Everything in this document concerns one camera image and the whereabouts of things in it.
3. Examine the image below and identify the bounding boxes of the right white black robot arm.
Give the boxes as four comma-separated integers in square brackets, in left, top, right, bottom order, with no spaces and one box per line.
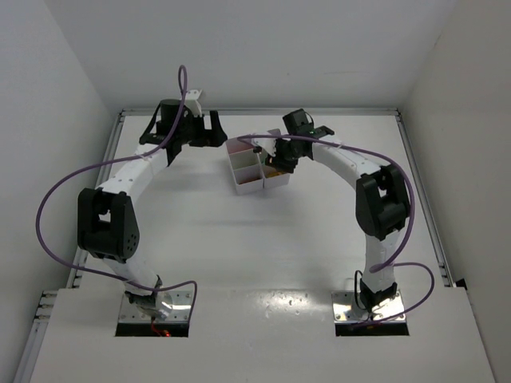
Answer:
[266,109,414,312]

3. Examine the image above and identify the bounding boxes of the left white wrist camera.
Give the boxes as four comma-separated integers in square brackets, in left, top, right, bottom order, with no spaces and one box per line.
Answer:
[184,89,204,117]

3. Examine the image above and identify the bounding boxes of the left white divided container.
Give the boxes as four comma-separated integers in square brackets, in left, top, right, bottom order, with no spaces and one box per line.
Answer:
[225,138,263,195]

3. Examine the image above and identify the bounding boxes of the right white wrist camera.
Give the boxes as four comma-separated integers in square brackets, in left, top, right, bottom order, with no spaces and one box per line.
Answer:
[251,138,276,157]

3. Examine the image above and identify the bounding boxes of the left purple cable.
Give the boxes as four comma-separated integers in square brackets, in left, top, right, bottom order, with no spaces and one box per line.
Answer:
[34,64,199,320]

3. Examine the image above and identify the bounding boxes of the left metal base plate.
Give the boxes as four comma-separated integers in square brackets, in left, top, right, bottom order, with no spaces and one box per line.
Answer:
[118,290,192,324]

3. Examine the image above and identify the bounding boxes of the white divided container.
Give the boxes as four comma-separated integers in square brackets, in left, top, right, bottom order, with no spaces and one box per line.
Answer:
[259,152,291,189]
[225,138,263,195]

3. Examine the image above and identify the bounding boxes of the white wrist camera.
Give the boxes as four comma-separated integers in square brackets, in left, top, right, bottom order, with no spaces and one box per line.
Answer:
[184,89,204,117]
[251,138,276,157]

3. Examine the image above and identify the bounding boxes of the purple cable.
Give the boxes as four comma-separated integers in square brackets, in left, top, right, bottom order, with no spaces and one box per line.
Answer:
[34,64,199,320]
[236,134,435,329]

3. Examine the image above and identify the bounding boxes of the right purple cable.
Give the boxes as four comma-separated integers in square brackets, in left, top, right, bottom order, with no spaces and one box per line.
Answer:
[236,134,435,329]

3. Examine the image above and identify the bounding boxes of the metal base plate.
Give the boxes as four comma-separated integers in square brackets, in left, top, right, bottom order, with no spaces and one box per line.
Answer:
[331,290,406,324]
[118,290,192,324]

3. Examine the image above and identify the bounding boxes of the right white divided container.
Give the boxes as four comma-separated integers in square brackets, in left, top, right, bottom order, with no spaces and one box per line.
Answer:
[259,152,291,189]

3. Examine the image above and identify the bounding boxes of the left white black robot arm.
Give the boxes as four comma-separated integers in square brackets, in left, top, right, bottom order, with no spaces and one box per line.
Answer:
[77,99,228,314]

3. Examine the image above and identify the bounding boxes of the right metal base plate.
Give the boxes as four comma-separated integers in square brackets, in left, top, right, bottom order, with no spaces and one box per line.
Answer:
[331,290,406,324]

